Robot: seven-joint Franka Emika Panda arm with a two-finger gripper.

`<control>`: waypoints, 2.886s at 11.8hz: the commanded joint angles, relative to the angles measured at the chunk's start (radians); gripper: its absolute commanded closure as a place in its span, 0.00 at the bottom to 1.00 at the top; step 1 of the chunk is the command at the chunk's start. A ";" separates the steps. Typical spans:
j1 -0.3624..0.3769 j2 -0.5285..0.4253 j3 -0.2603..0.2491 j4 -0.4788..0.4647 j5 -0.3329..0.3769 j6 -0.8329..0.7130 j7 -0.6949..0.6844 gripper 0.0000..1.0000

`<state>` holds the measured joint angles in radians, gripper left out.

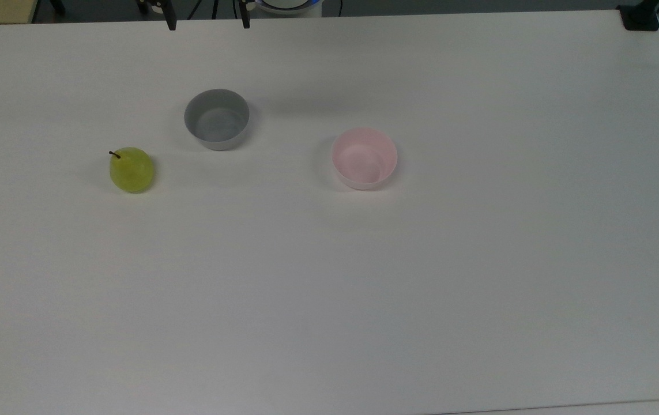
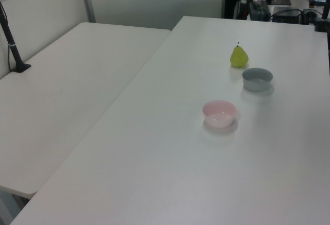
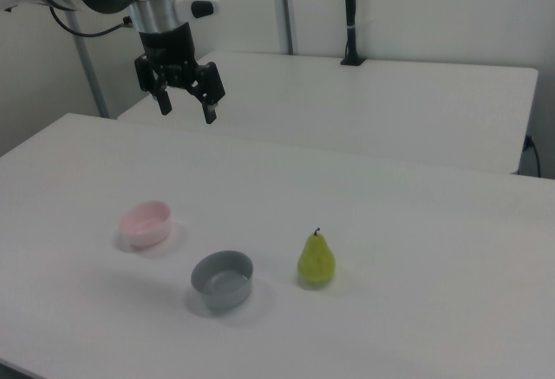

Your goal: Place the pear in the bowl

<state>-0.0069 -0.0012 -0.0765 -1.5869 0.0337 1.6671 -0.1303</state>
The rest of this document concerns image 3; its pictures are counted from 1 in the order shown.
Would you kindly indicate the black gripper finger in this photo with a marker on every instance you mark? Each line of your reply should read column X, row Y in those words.
column 165, row 102
column 212, row 88

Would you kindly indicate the grey plastic bowl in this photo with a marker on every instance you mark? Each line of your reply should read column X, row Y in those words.
column 222, row 281

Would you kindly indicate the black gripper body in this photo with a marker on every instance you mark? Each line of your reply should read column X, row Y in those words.
column 167, row 47

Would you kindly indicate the thin aluminium frame post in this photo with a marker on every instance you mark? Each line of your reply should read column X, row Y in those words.
column 92, row 80

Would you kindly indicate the white side table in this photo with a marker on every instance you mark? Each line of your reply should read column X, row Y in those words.
column 347, row 106

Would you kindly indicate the green pear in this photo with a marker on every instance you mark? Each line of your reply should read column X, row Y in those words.
column 316, row 262

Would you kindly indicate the black pole with base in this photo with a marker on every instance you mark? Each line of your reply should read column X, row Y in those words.
column 350, row 15

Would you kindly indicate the pink plastic bowl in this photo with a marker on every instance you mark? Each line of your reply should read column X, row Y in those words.
column 145, row 223

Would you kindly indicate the wide aluminium frame post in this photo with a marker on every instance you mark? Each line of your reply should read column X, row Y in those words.
column 284, row 6

